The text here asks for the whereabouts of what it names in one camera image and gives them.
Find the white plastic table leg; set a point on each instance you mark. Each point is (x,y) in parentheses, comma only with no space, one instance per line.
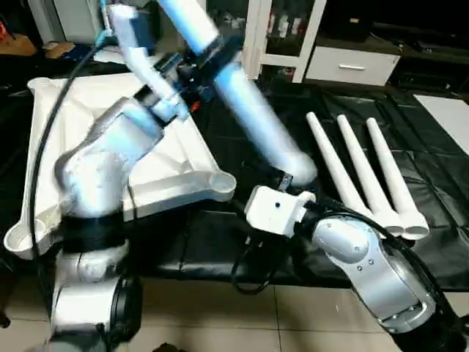
(366,169)
(249,110)
(392,169)
(333,158)

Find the white plastic table top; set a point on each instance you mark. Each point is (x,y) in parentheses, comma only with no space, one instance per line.
(176,176)

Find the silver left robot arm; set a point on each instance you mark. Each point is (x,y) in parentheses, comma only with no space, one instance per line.
(102,183)

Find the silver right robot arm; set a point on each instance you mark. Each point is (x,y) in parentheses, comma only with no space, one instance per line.
(374,271)

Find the white glass door cabinet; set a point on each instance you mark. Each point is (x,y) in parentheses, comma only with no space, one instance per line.
(282,37)

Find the black work mat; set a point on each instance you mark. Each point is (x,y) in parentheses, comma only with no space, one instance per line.
(220,249)

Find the brown cardboard box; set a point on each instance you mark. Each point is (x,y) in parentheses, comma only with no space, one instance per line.
(58,50)

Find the white drawer unit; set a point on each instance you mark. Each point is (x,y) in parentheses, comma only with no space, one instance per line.
(352,66)

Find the white flat board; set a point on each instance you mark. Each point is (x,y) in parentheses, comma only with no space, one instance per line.
(447,121)

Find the dark low media cabinet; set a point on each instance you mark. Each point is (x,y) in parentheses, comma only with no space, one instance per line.
(436,59)

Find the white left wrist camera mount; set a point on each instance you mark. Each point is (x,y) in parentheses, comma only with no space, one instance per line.
(143,51)

